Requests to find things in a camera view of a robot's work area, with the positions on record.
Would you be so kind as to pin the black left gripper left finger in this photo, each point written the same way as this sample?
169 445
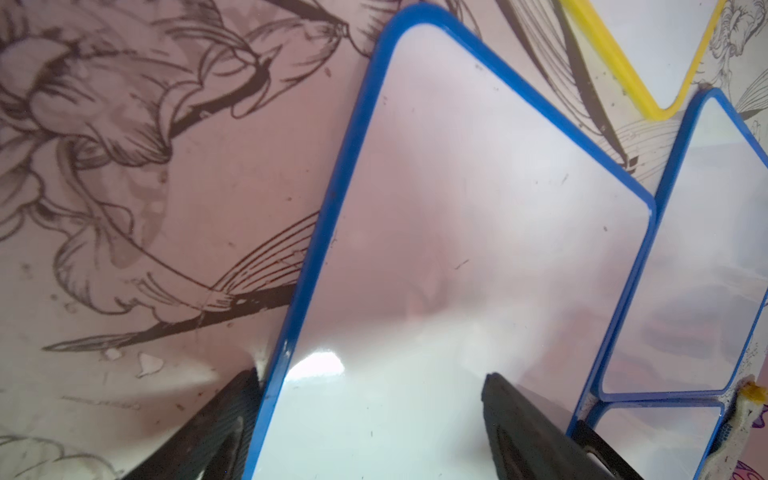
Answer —
214 443

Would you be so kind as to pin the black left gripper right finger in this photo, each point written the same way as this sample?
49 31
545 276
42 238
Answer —
524 443

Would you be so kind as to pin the blue-framed whiteboard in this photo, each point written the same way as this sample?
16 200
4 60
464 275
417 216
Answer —
468 228
702 284
651 439

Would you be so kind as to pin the right yellow-framed whiteboard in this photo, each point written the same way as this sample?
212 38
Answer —
651 47

